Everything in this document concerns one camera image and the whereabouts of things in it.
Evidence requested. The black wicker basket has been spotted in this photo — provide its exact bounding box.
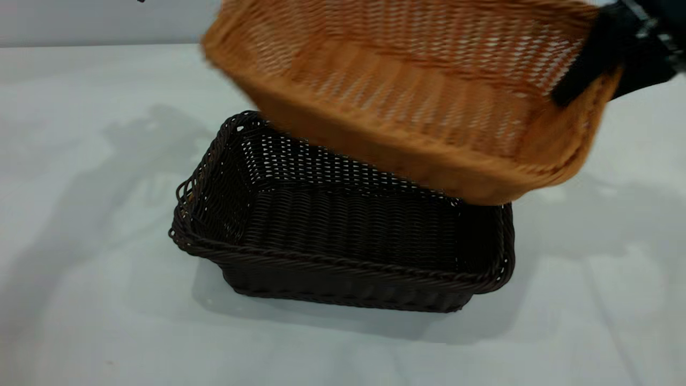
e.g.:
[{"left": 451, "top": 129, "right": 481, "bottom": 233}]
[{"left": 168, "top": 110, "right": 516, "bottom": 314}]

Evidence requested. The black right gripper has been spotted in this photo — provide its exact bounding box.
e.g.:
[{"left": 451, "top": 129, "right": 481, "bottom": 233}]
[{"left": 551, "top": 0, "right": 686, "bottom": 107}]

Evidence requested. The orange wicker basket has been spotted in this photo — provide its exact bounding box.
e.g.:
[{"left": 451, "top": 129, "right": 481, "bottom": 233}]
[{"left": 201, "top": 0, "right": 625, "bottom": 206}]

